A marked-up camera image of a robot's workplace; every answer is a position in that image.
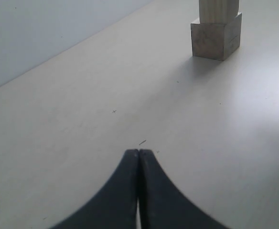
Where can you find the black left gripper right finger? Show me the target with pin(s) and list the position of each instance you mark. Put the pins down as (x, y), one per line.
(162, 205)

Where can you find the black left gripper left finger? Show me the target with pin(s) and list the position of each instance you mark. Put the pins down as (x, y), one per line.
(114, 206)

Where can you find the medium-large wooden cube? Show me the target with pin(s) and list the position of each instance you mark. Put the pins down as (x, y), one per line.
(218, 11)

